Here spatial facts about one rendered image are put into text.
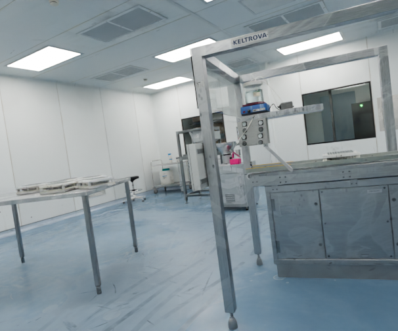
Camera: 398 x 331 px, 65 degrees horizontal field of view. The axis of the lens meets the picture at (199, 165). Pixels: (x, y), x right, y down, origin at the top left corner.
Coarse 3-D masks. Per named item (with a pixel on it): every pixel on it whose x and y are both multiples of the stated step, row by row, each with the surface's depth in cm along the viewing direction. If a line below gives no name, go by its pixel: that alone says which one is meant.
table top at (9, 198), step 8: (8, 192) 370; (56, 192) 278; (64, 192) 267; (72, 192) 257; (80, 192) 253; (88, 192) 255; (0, 200) 272; (8, 200) 262; (16, 200) 259; (24, 200) 258; (32, 200) 258; (40, 200) 257
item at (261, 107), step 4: (244, 104) 241; (248, 104) 240; (252, 104) 239; (256, 104) 238; (260, 104) 237; (264, 104) 235; (268, 104) 245; (240, 108) 242; (244, 108) 241; (248, 108) 240; (252, 108) 238; (256, 108) 237; (260, 108) 236; (264, 108) 235; (268, 108) 243; (244, 112) 240; (248, 112) 239; (252, 112) 238; (256, 112) 237; (260, 112) 236; (264, 112) 237
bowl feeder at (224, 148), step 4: (216, 144) 540; (220, 144) 533; (224, 144) 530; (228, 144) 529; (220, 148) 537; (224, 148) 533; (228, 148) 533; (224, 152) 539; (228, 152) 539; (236, 152) 529; (224, 156) 541; (228, 156) 539; (232, 156) 530; (224, 160) 542; (228, 160) 540
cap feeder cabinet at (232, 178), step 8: (224, 168) 518; (232, 168) 510; (240, 168) 503; (224, 176) 519; (232, 176) 511; (240, 176) 504; (224, 184) 520; (232, 184) 512; (240, 184) 505; (224, 192) 522; (232, 192) 514; (240, 192) 507; (256, 192) 538; (224, 200) 524; (232, 200) 517; (240, 200) 508; (256, 200) 538
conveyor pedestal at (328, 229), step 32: (288, 192) 238; (320, 192) 231; (352, 192) 223; (384, 192) 216; (288, 224) 241; (320, 224) 233; (352, 224) 225; (384, 224) 218; (288, 256) 243; (320, 256) 235; (352, 256) 227; (384, 256) 220
